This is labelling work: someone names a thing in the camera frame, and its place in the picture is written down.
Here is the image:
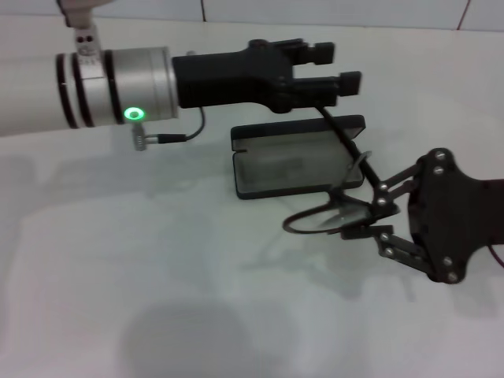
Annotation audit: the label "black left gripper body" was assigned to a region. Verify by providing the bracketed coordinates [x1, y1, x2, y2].
[172, 39, 300, 115]

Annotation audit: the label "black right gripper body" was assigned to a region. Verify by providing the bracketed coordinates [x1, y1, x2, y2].
[405, 148, 504, 284]

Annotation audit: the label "black glasses case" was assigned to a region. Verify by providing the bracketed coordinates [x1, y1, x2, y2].
[230, 114, 366, 200]

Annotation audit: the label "black glasses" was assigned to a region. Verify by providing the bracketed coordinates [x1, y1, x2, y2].
[283, 106, 395, 236]

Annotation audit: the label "thin right wrist cable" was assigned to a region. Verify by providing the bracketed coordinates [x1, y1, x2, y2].
[487, 243, 504, 272]

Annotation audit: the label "black cable with silver plug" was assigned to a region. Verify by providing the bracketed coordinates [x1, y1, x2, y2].
[132, 106, 207, 153]

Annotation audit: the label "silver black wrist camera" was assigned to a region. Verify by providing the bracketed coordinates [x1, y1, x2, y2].
[54, 0, 103, 54]

